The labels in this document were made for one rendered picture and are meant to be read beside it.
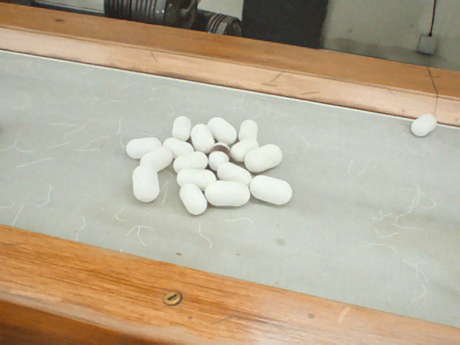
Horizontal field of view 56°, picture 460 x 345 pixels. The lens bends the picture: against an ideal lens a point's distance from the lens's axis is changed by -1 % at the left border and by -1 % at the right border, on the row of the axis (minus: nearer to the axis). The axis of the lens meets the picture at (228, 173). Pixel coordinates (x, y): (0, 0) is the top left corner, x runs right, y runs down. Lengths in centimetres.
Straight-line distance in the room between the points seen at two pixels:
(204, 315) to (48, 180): 20
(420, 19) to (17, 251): 233
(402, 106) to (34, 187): 41
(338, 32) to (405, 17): 33
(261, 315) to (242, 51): 40
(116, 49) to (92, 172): 24
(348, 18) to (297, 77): 194
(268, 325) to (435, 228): 19
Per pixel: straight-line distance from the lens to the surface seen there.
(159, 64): 57
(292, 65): 56
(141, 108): 50
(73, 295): 28
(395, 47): 252
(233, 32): 110
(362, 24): 248
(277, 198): 36
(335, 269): 33
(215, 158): 39
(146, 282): 28
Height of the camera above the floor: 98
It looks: 37 degrees down
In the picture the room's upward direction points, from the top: 5 degrees clockwise
